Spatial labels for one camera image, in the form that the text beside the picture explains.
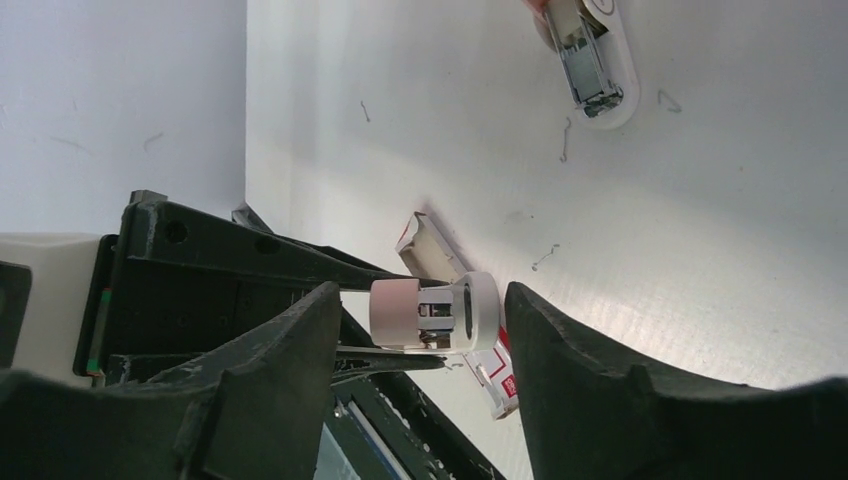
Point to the red white staple box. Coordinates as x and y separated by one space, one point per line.
427 253

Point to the bent staple far right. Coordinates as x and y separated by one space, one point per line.
667 102

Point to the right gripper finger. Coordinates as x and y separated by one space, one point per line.
594 408

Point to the staple near box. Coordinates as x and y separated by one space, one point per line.
536 265

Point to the bent staple near stapler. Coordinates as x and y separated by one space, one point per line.
565 138

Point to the small staple near wall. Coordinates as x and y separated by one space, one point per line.
365 112

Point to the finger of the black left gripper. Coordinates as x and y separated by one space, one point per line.
391 361

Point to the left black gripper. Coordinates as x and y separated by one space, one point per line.
177 280

